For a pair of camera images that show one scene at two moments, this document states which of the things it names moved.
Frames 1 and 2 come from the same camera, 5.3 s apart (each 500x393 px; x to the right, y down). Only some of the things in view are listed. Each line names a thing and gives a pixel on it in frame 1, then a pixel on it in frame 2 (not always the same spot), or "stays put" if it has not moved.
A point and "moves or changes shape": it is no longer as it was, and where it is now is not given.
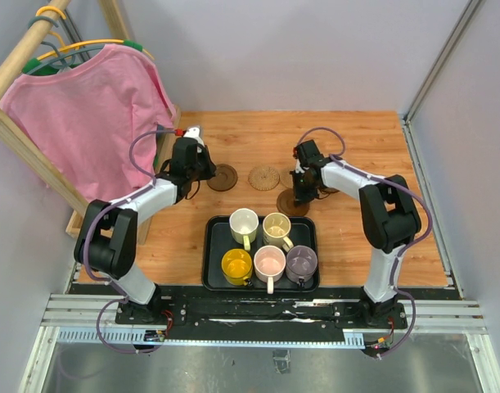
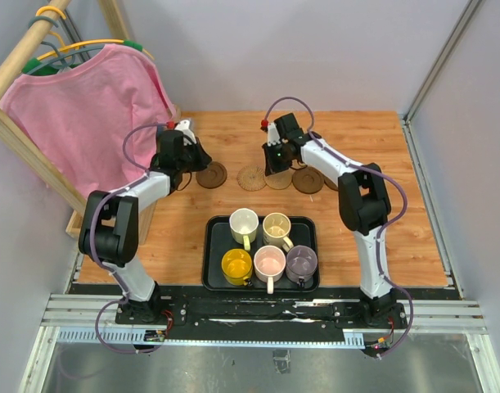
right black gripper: [299, 196] -> [270, 166]
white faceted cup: [244, 223] stays put
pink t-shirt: [82, 119] stays put
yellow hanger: [74, 45] stays put
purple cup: [300, 264] stays put
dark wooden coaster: [286, 204] moves or changes shape
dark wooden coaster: [225, 178] moves or changes shape
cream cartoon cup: [276, 228] stays put
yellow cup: [236, 267] stays put
